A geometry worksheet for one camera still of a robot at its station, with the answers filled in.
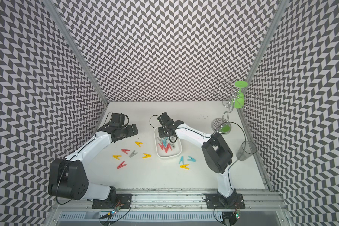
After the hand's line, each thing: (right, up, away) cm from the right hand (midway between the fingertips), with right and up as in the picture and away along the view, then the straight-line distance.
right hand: (164, 133), depth 91 cm
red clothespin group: (-2, -9, +3) cm, 10 cm away
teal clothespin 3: (+18, -16, -3) cm, 24 cm away
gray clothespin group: (+6, -9, +2) cm, 11 cm away
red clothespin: (+1, -11, 0) cm, 11 cm away
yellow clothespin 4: (+13, -20, -6) cm, 24 cm away
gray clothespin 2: (-20, -13, -2) cm, 24 cm away
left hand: (-21, +1, -2) cm, 22 cm away
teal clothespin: (0, -6, +5) cm, 8 cm away
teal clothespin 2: (+11, -16, -4) cm, 20 cm away
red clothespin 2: (-26, -11, 0) cm, 28 cm away
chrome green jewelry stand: (+41, +22, -12) cm, 48 cm away
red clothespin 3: (-26, -19, -6) cm, 33 cm away
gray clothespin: (-4, -5, +6) cm, 8 cm away
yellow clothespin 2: (-11, -14, -2) cm, 18 cm away
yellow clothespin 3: (-30, -15, -3) cm, 34 cm away
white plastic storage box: (+8, -12, 0) cm, 15 cm away
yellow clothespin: (-18, -8, +3) cm, 20 cm away
